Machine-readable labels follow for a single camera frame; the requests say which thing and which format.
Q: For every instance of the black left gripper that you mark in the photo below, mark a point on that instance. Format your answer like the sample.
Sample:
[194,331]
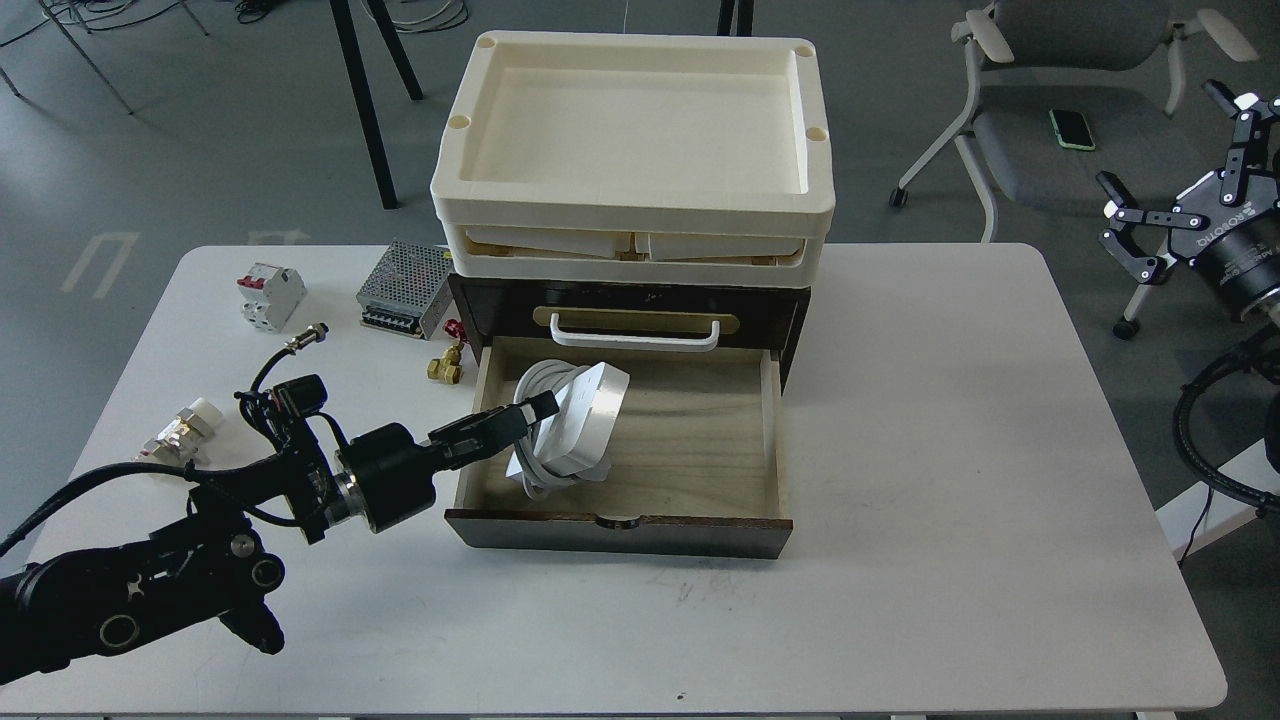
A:
[392,477]

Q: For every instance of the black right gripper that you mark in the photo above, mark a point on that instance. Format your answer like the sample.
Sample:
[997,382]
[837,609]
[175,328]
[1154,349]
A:
[1235,245]

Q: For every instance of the white power strip with cable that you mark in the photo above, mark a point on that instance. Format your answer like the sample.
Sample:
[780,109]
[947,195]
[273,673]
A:
[570,447]

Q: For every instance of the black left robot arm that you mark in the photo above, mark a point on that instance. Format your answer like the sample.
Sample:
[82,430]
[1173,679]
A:
[212,563]

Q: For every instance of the green smartphone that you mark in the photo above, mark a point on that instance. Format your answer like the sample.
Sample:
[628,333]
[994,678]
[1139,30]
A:
[1071,131]

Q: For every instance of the grey office chair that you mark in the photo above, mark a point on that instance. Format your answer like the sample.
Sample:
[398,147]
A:
[1141,162]

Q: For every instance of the metal mesh power supply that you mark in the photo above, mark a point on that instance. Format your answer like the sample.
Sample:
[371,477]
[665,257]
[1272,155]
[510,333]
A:
[407,292]

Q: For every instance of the open wooden drawer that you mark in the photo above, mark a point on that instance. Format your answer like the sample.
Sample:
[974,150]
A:
[697,460]

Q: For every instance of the white circuit breaker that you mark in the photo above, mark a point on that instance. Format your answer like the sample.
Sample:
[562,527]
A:
[270,295]

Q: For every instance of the white metal connector block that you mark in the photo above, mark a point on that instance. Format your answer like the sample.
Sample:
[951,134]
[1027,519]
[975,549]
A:
[181,439]

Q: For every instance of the cream plastic stacked tray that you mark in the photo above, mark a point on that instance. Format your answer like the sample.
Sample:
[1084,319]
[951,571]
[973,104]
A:
[660,159]

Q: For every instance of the brass valve red handle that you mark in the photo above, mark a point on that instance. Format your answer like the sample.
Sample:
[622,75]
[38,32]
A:
[447,368]

